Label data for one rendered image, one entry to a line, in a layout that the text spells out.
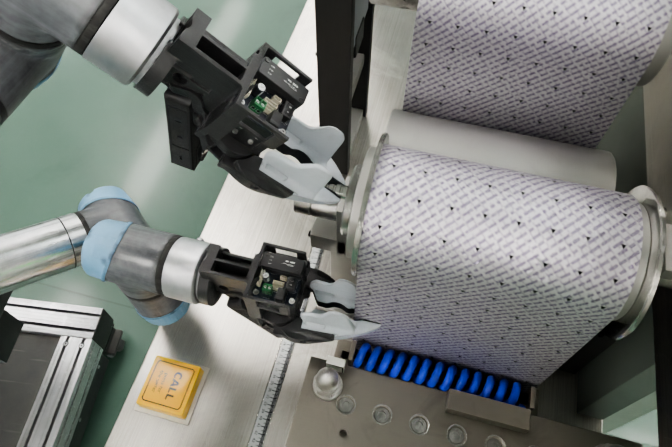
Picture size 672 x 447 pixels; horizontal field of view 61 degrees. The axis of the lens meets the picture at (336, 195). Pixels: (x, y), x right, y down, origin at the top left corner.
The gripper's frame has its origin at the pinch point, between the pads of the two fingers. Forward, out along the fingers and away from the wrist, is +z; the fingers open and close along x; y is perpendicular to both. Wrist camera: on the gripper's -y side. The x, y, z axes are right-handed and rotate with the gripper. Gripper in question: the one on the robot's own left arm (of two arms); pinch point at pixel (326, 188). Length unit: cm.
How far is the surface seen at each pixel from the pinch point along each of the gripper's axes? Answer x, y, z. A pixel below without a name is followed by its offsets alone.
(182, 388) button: -15.4, -37.5, 9.1
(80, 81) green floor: 107, -187, -26
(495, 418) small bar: -11.4, -2.2, 32.0
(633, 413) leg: 8, -13, 85
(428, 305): -5.7, 1.3, 15.1
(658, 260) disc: -2.6, 22.2, 19.6
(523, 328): -5.6, 7.5, 22.5
